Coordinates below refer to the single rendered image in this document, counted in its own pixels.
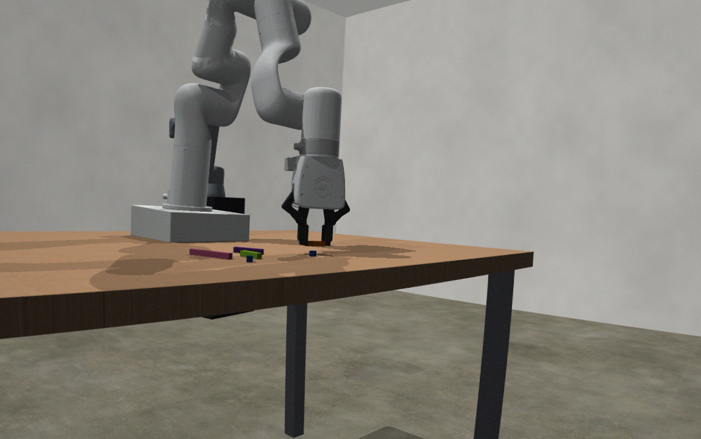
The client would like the lime green rod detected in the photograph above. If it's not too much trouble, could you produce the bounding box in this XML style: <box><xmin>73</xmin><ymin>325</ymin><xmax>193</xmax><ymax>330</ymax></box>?
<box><xmin>240</xmin><ymin>251</ymin><xmax>262</xmax><ymax>259</ymax></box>

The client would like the pink rod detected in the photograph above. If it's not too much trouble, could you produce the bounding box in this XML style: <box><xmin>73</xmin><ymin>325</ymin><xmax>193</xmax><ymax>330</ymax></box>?
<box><xmin>190</xmin><ymin>249</ymin><xmax>232</xmax><ymax>259</ymax></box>

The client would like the purple rod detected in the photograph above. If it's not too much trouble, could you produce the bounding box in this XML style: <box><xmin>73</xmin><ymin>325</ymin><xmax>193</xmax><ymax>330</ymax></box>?
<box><xmin>233</xmin><ymin>247</ymin><xmax>264</xmax><ymax>255</ymax></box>

